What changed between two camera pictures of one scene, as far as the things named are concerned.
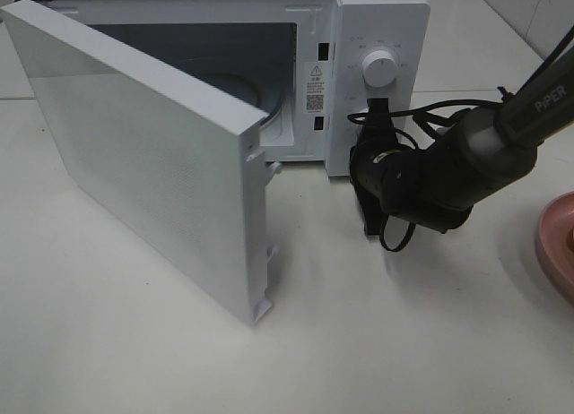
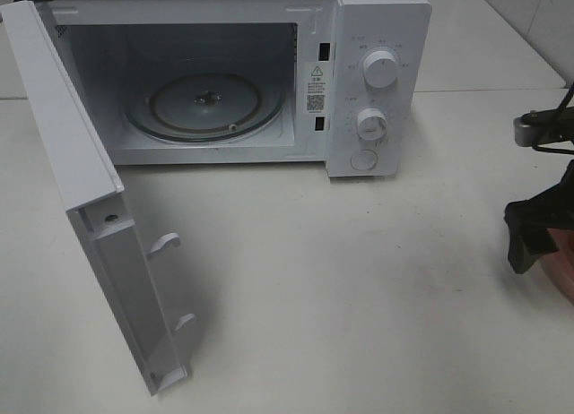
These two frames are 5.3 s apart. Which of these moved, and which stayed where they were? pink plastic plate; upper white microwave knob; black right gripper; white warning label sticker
Moved: black right gripper
Stayed: upper white microwave knob; white warning label sticker; pink plastic plate
